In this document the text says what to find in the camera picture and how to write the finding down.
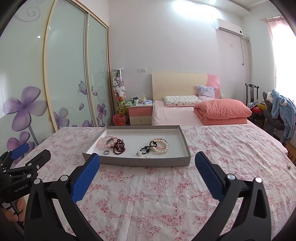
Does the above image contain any glass tube of plush toys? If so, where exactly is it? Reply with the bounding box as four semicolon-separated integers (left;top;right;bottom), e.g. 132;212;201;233
111;69;126;114

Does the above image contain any cream and pink headboard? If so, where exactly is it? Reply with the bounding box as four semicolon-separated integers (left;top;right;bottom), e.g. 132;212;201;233
152;71;220;101

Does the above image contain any dark red bead bracelet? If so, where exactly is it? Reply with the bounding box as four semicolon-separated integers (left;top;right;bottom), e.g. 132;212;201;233
112;138;127;154

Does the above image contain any red waste bin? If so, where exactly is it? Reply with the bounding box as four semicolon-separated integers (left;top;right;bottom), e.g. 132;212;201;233
112;113;126;126

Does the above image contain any pink nightstand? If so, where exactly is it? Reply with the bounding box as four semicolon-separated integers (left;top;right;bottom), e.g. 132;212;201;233
127;104;153;126

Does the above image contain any white pearl bracelet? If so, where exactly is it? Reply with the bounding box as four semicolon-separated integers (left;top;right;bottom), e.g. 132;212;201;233
149;138;170;154

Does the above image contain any floral white pillow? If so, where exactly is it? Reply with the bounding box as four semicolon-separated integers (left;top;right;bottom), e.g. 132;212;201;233
164;95;202;108

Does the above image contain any dark wooden chair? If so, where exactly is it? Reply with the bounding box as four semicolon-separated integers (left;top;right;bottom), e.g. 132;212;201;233
245;83;259;107

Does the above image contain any orange folded quilt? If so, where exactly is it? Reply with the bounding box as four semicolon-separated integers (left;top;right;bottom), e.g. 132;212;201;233
194;99;252;126

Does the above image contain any wall socket plate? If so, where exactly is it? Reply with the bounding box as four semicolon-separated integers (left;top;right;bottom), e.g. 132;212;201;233
137;68;147;73

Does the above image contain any white air conditioner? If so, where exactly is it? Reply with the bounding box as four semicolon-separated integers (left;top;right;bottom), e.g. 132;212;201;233
214;19;243;38

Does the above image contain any sliding flower wardrobe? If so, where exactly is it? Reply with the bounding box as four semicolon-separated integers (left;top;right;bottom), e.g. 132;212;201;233
1;1;113;152

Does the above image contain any grey cardboard tray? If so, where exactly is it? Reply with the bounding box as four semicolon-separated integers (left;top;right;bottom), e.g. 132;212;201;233
82;126;191;167

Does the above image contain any floral pink bedspread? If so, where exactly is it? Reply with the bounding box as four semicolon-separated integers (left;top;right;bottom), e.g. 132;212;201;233
11;124;296;241

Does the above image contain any blue plush garment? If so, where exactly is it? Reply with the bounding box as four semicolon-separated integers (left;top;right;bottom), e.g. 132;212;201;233
271;88;295;143

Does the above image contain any pink bead flower bracelet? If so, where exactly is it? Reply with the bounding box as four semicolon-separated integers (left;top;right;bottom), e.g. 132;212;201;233
96;136;117;149

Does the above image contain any left hand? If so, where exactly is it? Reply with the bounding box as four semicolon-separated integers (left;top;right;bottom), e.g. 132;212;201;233
1;197;27;222

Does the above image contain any white mug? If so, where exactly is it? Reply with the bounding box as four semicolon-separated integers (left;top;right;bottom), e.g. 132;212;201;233
133;98;139;105

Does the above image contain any thin silver bangle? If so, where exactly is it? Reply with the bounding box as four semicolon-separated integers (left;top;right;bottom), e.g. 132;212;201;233
149;138;168;149

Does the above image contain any black bead bracelet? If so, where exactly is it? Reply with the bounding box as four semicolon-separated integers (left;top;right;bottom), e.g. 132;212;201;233
139;141;159;155

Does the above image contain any purple patterned pillow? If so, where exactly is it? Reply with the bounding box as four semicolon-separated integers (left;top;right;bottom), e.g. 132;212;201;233
197;85;216;101

